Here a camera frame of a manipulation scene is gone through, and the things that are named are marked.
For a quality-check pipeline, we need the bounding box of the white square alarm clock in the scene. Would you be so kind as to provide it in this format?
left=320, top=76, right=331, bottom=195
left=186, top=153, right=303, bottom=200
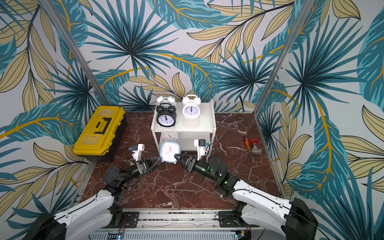
left=161, top=132, right=179, bottom=143

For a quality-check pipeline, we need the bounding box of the orange handled screwdriver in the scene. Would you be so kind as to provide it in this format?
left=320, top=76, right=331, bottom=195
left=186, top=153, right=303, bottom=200
left=244, top=136, right=254, bottom=163

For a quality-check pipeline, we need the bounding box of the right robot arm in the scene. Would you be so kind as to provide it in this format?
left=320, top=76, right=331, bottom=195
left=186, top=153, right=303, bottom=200
left=175, top=154, right=319, bottom=240

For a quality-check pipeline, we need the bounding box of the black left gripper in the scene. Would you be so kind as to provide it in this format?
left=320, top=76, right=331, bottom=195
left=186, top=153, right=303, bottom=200
left=119, top=157, right=164, bottom=186

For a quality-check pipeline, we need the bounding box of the white two-tier shelf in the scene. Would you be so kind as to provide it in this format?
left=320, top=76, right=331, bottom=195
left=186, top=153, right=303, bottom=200
left=151, top=101, right=217, bottom=153

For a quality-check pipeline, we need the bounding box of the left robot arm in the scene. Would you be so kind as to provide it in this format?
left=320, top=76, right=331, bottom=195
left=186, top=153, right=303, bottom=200
left=24, top=157, right=162, bottom=240

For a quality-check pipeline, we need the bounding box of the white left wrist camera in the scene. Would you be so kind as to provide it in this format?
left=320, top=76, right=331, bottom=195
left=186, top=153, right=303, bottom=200
left=129, top=144, right=145, bottom=162

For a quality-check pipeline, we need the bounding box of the yellow black toolbox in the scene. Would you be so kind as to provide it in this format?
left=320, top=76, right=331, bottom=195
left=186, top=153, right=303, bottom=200
left=73, top=106, right=128, bottom=163

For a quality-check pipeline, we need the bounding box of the white metal twin-bell clock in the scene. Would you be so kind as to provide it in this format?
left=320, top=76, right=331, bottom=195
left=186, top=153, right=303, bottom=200
left=157, top=96, right=176, bottom=105

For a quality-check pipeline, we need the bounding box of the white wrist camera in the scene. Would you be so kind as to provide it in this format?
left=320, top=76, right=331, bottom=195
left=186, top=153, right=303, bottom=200
left=194, top=139, right=209, bottom=161
left=129, top=144, right=145, bottom=162

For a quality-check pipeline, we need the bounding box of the blue square alarm clock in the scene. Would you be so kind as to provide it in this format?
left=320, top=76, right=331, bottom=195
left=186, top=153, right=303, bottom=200
left=160, top=142, right=181, bottom=164

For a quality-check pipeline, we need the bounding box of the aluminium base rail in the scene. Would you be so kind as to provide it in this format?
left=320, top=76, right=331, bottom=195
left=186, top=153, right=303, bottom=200
left=84, top=209, right=284, bottom=240

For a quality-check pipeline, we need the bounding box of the white plastic twin-bell clock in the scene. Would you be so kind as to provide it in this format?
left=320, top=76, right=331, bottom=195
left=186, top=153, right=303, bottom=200
left=182, top=94, right=202, bottom=119

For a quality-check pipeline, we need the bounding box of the metal valve red handle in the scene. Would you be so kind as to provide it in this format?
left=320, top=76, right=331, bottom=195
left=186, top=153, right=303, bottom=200
left=250, top=139, right=262, bottom=155

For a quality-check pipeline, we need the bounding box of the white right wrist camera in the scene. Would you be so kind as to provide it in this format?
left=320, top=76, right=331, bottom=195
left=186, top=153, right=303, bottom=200
left=194, top=139, right=209, bottom=161

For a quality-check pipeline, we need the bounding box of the black twin-bell alarm clock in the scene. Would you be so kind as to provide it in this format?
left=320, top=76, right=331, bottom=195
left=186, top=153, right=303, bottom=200
left=156, top=103, right=177, bottom=128

